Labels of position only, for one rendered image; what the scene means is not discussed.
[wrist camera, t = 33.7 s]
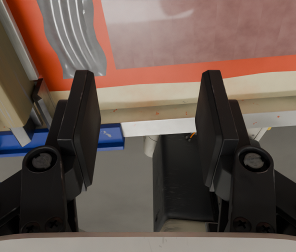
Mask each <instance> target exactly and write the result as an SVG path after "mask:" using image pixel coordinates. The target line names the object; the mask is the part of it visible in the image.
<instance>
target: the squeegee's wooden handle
mask: <svg viewBox="0 0 296 252"><path fill-rule="evenodd" d="M35 87H36V85H35V83H34V81H33V80H29V78H28V76H27V74H26V72H25V70H24V68H23V66H22V64H21V62H20V60H19V58H18V56H17V54H16V51H15V49H14V47H13V45H12V43H11V41H10V39H9V37H8V35H7V33H6V31H5V29H4V27H3V25H2V23H1V21H0V119H1V121H2V122H3V124H4V125H5V127H6V128H19V127H23V126H24V125H25V124H26V123H27V121H28V118H29V116H30V113H31V110H32V108H33V105H34V100H33V98H32V95H33V92H34V90H35Z"/></svg>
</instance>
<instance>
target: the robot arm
mask: <svg viewBox="0 0 296 252"><path fill-rule="evenodd" d="M100 127H101V113H100V107H99V101H98V95H97V89H96V82H95V76H94V73H93V72H91V71H89V70H87V69H77V70H76V71H75V74H74V78H73V81H72V85H71V89H70V92H69V96H68V99H60V100H59V101H58V102H57V105H56V108H55V112H54V115H53V118H52V122H51V125H50V128H49V132H48V135H47V138H46V142H45V145H41V146H38V147H35V148H33V149H32V150H30V151H29V152H28V153H27V154H26V155H25V156H24V158H23V160H22V169H21V170H20V171H18V172H16V173H15V174H13V175H12V176H10V177H9V178H7V179H6V180H4V181H2V182H1V183H0V252H296V183H295V182H294V181H292V180H290V179H289V178H287V177H286V176H284V175H283V174H281V173H280V172H278V171H276V170H275V169H274V160H273V158H272V156H271V155H270V154H269V153H268V152H267V151H266V150H264V149H263V148H261V147H258V146H255V145H251V142H250V138H249V135H248V132H247V128H246V125H245V122H244V118H243V115H242V112H241V108H240V105H239V102H238V101H237V100H236V99H228V96H227V92H226V89H225V85H224V81H223V78H222V74H221V71H220V70H214V69H209V70H207V71H205V72H203V73H202V76H201V82H200V89H199V95H198V101H197V107H196V113H195V128H196V134H197V141H198V148H199V155H200V162H201V168H202V175H203V182H204V185H205V186H207V187H209V191H210V192H215V194H216V195H218V196H219V197H220V206H219V216H218V226H217V232H79V226H78V216H77V206H76V197H77V196H78V195H80V194H81V192H86V191H87V187H89V186H91V185H92V182H93V175H94V168H95V161H96V155H97V148H98V141H99V134H100Z"/></svg>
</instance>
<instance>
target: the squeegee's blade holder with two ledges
mask: <svg viewBox="0 0 296 252"><path fill-rule="evenodd" d="M0 21H1V23H2V25H3V27H4V30H5V32H6V34H7V36H8V38H9V40H10V42H11V44H12V46H13V48H14V50H15V52H16V54H17V56H18V58H19V60H20V62H21V64H22V66H23V68H24V70H25V72H26V75H27V77H28V79H29V80H30V81H34V80H38V79H39V76H40V75H39V73H38V70H37V68H36V66H35V64H34V61H33V59H32V57H31V55H30V53H29V50H28V48H27V46H26V44H25V41H24V39H23V37H22V35H21V33H20V30H19V28H18V26H17V24H16V22H15V19H14V17H13V15H12V13H11V10H10V8H9V6H8V4H7V2H6V0H0Z"/></svg>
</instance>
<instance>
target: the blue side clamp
mask: <svg viewBox="0 0 296 252"><path fill-rule="evenodd" d="M48 133H49V129H48V128H44V129H35V130H34V134H33V137H32V140H31V142H29V143H28V144H26V145H25V146H23V147H22V146H21V145H20V144H19V142H18V141H17V139H16V138H15V136H14V135H13V133H12V132H11V131H1V132H0V158H6V157H21V156H25V155H26V154H27V153H28V152H29V151H30V150H32V149H34V148H36V147H39V146H44V145H45V143H46V139H47V136H48ZM124 148H125V137H124V136H123V132H122V128H121V124H120V123H115V124H101V125H100V131H99V138H98V145H97V152H100V151H115V150H124Z"/></svg>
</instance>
